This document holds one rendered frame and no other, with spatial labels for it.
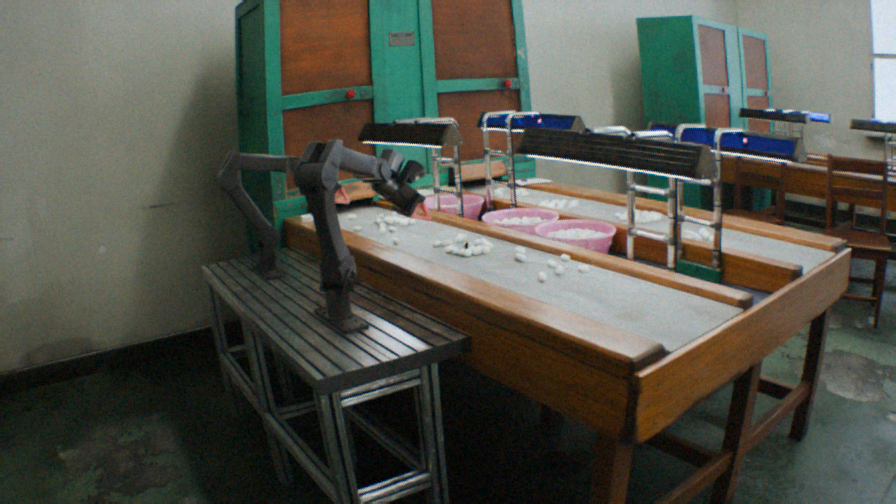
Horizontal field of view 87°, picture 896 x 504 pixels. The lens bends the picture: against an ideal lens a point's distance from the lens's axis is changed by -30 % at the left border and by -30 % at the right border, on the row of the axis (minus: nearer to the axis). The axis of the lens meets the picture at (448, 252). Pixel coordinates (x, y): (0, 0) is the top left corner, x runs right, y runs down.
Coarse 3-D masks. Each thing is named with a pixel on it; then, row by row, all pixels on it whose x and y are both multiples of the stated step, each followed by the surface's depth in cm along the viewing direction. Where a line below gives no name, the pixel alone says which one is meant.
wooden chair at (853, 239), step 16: (832, 160) 295; (848, 160) 289; (864, 160) 283; (880, 160) 277; (832, 192) 299; (848, 192) 293; (864, 192) 286; (880, 192) 279; (880, 224) 281; (848, 240) 277; (864, 240) 275; (880, 240) 271; (864, 256) 264; (880, 256) 258; (880, 272) 260; (880, 288) 261; (880, 304) 263
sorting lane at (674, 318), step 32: (352, 224) 243; (416, 224) 235; (448, 256) 190; (480, 256) 187; (512, 256) 185; (544, 256) 183; (512, 288) 157; (544, 288) 155; (576, 288) 154; (608, 288) 151; (640, 288) 149; (608, 320) 131; (640, 320) 129; (672, 320) 127; (704, 320) 125; (672, 352) 112
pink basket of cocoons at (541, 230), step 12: (540, 228) 208; (552, 228) 212; (576, 228) 213; (600, 228) 208; (612, 228) 201; (564, 240) 190; (576, 240) 188; (588, 240) 189; (600, 240) 190; (600, 252) 193
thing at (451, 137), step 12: (360, 132) 247; (372, 132) 239; (384, 132) 231; (396, 132) 223; (408, 132) 216; (420, 132) 210; (432, 132) 204; (444, 132) 199; (456, 132) 199; (408, 144) 216; (420, 144) 208; (432, 144) 202; (444, 144) 198; (456, 144) 200
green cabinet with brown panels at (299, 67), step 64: (256, 0) 238; (320, 0) 243; (384, 0) 259; (448, 0) 276; (512, 0) 294; (256, 64) 252; (320, 64) 250; (384, 64) 265; (448, 64) 284; (512, 64) 303; (256, 128) 262; (320, 128) 256; (256, 192) 271
